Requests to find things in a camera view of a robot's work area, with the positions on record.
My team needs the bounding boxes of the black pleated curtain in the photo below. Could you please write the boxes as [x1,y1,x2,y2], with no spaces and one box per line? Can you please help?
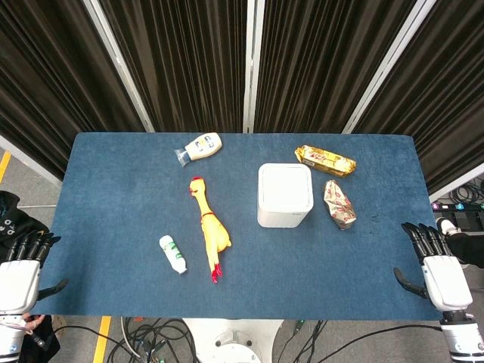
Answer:
[0,0,484,196]

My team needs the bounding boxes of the blue table cloth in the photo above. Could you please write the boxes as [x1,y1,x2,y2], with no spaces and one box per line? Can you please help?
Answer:
[29,132,444,322]

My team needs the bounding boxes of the white aluminium frame post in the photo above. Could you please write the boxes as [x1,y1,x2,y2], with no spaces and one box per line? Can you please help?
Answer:
[82,0,155,133]
[342,0,439,134]
[242,0,265,133]

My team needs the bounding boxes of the white bottle with blue cap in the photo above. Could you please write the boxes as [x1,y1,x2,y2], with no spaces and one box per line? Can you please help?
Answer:
[174,132,223,167]

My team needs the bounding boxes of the black floor cables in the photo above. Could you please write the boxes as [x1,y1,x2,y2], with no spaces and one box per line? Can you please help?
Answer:
[52,317,197,363]

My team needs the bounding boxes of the white square container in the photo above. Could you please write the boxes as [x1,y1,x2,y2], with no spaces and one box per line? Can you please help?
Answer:
[257,163,315,229]

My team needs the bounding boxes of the crumpled silver red wrapper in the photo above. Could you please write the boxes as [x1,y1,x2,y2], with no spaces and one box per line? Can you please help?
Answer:
[322,179,358,231]

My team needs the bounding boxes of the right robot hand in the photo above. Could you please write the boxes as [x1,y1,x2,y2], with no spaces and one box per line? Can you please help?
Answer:
[392,222,473,312]

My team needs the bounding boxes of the yellow rubber chicken toy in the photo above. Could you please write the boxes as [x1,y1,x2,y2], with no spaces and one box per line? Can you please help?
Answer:
[189,175,232,284]

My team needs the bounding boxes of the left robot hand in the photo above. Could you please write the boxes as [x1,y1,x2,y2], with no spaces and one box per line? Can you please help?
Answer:
[0,230,70,315]

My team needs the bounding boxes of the white shoe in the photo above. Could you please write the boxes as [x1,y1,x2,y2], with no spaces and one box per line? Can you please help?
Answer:
[436,217,461,236]

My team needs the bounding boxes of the small white green bottle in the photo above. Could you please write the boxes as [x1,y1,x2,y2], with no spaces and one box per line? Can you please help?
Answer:
[158,234,188,275]

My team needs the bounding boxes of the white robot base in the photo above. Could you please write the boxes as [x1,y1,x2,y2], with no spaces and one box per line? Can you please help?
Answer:
[181,318,284,363]

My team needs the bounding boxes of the power strip with plugs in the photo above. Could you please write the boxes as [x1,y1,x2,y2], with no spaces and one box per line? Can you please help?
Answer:
[431,202,484,212]

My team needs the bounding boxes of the gold snack package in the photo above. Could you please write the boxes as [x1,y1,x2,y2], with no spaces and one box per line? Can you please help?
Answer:
[294,144,357,178]

